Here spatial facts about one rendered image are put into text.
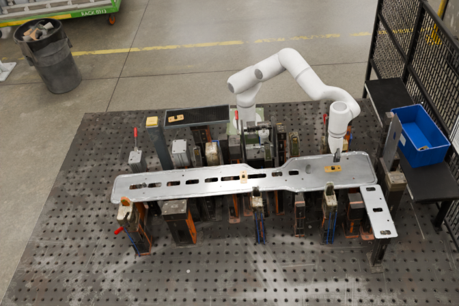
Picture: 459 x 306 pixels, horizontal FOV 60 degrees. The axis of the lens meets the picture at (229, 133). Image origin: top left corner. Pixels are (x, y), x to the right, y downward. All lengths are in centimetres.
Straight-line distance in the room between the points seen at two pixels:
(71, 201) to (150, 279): 79
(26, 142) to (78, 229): 204
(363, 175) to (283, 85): 224
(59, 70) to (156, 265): 291
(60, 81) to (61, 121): 51
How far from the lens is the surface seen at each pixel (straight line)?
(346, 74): 435
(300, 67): 187
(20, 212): 385
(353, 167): 215
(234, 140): 217
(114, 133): 300
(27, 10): 621
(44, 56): 455
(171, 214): 201
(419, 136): 233
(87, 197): 268
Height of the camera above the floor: 265
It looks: 45 degrees down
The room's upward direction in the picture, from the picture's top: 9 degrees counter-clockwise
